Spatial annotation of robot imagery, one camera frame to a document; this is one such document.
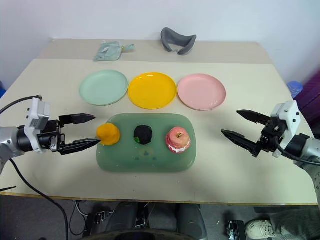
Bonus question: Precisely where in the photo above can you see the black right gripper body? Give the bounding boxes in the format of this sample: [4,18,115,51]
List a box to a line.
[254,119,284,154]

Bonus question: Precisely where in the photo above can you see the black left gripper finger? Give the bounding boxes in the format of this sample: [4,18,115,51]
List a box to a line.
[58,113,97,126]
[58,138,102,157]

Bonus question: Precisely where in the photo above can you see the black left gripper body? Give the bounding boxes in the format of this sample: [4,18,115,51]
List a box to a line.
[36,120,67,153]

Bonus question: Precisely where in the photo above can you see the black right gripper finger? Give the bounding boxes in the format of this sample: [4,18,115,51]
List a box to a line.
[220,129,263,158]
[236,109,272,126]

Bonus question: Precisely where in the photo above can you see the yellow mango fruit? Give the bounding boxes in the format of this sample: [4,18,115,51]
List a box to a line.
[96,122,121,146]

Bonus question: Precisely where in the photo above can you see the light green plate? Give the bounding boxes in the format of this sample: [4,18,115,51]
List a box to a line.
[79,69,129,107]

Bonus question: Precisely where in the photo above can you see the pink plate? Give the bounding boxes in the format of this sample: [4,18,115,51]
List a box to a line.
[177,73,227,112]

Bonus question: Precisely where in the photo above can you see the black round object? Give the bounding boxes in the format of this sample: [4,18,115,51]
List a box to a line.
[133,124,153,145]

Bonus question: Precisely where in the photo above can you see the yellow plate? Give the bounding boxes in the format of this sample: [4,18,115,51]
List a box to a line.
[127,71,178,110]

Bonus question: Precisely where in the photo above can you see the blue capped water bottle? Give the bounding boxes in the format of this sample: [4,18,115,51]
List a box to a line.
[286,80,304,99]

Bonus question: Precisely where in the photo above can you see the pink red apple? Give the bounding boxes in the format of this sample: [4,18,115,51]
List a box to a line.
[165,126,192,154]

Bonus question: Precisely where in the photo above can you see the purple bag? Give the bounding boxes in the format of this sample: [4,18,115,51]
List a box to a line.
[298,72,320,140]

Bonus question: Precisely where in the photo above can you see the green serving tray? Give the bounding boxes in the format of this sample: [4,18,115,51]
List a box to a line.
[96,112,198,174]

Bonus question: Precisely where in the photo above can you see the light green plastic bag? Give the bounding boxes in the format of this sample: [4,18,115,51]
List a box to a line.
[93,40,136,62]

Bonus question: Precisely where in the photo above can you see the black box on floor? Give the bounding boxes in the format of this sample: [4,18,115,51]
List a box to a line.
[82,211,107,238]
[226,219,246,240]

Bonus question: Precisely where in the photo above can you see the white sneaker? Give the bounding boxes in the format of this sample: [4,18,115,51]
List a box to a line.
[245,218,276,240]

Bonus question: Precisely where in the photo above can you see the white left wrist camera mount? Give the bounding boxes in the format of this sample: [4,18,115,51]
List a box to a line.
[24,97,51,155]

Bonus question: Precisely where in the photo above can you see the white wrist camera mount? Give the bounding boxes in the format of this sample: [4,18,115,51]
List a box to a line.
[24,97,51,155]
[270,100,301,158]

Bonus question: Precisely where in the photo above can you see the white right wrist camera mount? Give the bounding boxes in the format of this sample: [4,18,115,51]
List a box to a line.
[270,100,301,158]

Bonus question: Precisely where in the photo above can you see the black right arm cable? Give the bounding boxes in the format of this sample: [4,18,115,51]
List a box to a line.
[272,136,320,167]

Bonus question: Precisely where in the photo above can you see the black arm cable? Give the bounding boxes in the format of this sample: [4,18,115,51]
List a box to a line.
[272,136,320,167]
[0,95,70,240]

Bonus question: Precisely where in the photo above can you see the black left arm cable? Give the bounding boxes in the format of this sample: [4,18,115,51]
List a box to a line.
[0,95,70,240]

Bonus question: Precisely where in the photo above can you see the grey padded headset strap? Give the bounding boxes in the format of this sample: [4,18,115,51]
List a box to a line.
[160,27,197,57]

